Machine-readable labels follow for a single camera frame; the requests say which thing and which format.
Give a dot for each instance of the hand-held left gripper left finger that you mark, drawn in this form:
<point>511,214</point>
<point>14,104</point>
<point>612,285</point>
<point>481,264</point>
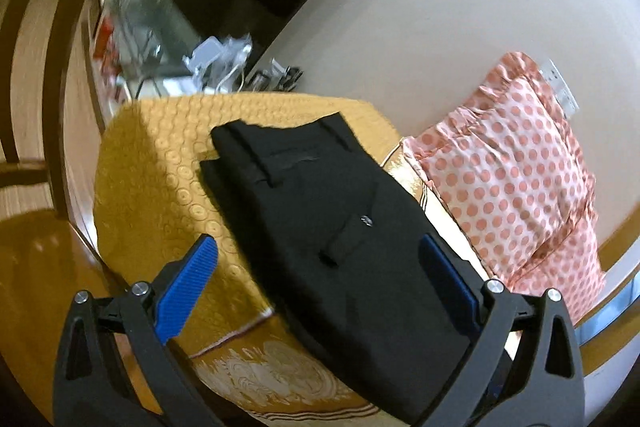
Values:
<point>187,279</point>

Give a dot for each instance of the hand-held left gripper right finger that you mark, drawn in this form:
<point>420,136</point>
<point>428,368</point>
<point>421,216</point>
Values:
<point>452,279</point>

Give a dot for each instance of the black pants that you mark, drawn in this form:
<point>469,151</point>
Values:
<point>320,227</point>

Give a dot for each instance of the yellow patterned bed cover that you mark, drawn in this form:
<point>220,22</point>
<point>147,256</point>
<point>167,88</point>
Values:
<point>165,187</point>

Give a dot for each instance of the pink polka dot pillow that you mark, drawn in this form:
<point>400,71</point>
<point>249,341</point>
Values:
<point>515,187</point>

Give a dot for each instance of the cluttered side table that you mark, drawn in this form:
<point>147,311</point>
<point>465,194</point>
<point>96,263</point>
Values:
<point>145,42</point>

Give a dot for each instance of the white wall socket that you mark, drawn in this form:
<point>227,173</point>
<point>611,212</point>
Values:
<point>561,87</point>

